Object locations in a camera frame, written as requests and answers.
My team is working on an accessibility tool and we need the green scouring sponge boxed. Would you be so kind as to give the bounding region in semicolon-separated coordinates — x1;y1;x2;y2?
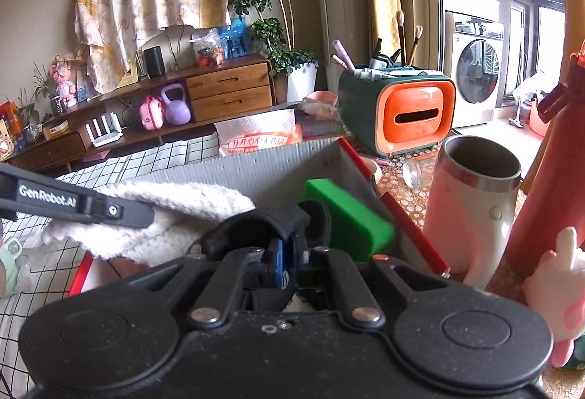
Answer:
301;178;397;262

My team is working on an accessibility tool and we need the black fabric pouch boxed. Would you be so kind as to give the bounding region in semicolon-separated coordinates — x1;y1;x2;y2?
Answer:
200;200;331;312

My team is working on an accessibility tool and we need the white knitted cloth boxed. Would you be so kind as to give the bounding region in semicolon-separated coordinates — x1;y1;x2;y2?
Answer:
39;180;255;266

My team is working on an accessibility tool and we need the green ceramic mug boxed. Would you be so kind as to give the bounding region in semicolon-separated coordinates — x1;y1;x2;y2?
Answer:
1;237;23;298

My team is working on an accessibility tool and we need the white checkered tablecloth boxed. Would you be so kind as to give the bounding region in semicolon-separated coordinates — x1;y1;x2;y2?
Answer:
1;128;218;398

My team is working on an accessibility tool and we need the white wifi router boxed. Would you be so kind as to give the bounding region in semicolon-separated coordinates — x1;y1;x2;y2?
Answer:
84;112;123;148

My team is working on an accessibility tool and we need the pink doll figure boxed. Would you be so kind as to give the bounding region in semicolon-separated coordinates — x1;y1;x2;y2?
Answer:
49;56;78;109

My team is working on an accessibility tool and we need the clear glass jar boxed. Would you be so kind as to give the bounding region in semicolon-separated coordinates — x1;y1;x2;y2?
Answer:
403;160;423;190

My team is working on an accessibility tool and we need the red white storage box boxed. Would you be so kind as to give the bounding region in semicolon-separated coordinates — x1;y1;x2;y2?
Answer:
67;137;451;297

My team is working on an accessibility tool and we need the pink small bag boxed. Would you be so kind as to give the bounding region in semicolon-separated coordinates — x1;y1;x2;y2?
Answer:
139;95;165;131

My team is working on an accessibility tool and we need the white steel tumbler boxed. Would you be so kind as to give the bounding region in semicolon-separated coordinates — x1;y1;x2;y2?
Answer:
423;136;521;289

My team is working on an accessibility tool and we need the purple kettlebell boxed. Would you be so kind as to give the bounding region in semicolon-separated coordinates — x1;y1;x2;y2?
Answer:
161;82;191;126

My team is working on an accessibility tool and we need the pink tissue pack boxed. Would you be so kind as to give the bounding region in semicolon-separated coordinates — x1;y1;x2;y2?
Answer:
215;109;302;156

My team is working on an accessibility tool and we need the black cylindrical speaker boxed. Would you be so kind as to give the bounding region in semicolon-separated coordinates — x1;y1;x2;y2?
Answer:
143;46;166;78

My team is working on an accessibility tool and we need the green orange desk organizer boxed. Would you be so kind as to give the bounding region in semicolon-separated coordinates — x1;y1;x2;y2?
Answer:
337;68;456;156

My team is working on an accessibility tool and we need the wooden tv cabinet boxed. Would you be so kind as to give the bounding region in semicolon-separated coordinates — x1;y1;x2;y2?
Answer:
8;54;276;171

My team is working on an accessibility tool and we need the pink plush toy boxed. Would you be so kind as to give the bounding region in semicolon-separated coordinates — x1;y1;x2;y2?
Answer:
522;227;584;367

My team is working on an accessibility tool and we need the white washing machine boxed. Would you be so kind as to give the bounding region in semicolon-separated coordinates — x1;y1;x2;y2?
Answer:
444;11;505;129

